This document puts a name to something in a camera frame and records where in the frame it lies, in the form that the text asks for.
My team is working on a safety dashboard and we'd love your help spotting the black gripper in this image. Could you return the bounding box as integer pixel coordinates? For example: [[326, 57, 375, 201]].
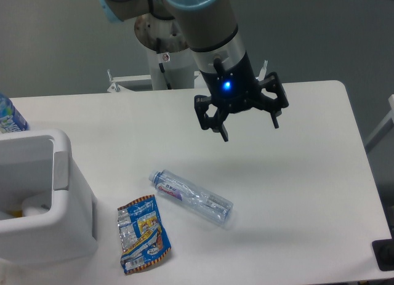
[[194, 54, 289, 142]]

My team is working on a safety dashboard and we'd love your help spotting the clear crushed plastic bottle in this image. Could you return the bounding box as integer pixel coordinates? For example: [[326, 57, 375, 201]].
[[148, 169, 235, 228]]

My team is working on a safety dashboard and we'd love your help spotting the blue snack wrapper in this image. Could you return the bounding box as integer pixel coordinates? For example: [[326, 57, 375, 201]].
[[117, 195, 171, 275]]

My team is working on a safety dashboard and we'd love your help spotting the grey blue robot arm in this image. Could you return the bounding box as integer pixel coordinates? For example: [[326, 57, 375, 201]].
[[99, 0, 289, 141]]

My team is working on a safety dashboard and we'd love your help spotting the white trash can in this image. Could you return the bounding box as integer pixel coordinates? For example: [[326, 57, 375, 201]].
[[1, 129, 98, 265]]

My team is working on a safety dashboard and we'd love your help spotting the black device at table edge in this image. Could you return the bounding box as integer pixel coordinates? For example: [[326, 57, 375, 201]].
[[372, 239, 393, 271]]

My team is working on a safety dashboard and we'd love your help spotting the blue labelled drink bottle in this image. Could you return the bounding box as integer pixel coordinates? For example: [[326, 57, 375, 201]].
[[1, 94, 30, 134]]

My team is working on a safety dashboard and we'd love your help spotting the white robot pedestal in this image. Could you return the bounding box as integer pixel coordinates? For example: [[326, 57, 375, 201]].
[[134, 14, 198, 90]]

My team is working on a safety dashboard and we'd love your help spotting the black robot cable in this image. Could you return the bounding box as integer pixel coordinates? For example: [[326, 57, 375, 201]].
[[155, 38, 172, 90]]

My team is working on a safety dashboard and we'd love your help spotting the white pedestal base bracket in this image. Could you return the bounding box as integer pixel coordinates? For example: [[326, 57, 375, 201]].
[[107, 60, 268, 93]]

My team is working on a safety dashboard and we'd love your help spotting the white frame at right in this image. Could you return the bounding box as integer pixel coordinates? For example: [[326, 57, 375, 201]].
[[364, 95, 393, 153]]

